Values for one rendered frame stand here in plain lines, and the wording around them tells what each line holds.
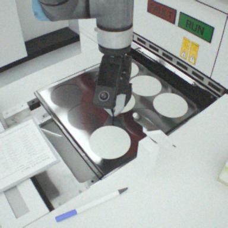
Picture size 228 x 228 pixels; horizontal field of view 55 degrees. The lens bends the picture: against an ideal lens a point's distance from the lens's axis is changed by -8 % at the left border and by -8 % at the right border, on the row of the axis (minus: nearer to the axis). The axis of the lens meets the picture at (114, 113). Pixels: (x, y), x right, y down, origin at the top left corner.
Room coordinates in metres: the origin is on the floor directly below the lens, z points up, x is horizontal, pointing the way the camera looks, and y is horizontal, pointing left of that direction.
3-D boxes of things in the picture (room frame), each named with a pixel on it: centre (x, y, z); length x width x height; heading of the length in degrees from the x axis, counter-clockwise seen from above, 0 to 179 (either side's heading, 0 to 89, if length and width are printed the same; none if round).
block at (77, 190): (0.20, 0.09, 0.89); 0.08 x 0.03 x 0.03; 127
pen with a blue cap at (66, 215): (0.16, 0.04, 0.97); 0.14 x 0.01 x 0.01; 118
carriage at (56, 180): (0.33, 0.19, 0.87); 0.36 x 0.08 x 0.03; 37
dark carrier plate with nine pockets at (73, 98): (0.50, -0.01, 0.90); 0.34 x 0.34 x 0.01; 37
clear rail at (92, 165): (0.40, 0.13, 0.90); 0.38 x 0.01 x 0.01; 37
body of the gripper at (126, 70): (0.46, 0.00, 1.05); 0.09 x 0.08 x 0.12; 170
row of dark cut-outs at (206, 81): (0.65, -0.17, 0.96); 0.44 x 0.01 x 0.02; 37
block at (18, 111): (0.46, 0.29, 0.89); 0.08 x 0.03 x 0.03; 127
